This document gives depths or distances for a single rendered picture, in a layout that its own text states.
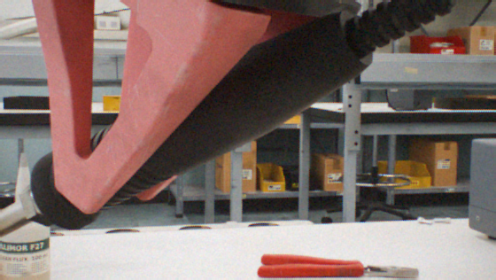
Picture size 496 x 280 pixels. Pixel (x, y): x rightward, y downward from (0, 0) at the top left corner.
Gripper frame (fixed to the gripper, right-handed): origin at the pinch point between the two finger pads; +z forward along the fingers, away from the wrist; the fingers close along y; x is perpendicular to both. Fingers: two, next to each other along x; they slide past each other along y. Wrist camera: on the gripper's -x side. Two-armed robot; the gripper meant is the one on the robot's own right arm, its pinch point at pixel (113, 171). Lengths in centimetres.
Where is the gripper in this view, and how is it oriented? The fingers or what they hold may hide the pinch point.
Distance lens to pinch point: 20.2
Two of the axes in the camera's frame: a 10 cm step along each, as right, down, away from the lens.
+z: -4.1, 8.5, 3.3
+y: -5.3, 0.8, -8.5
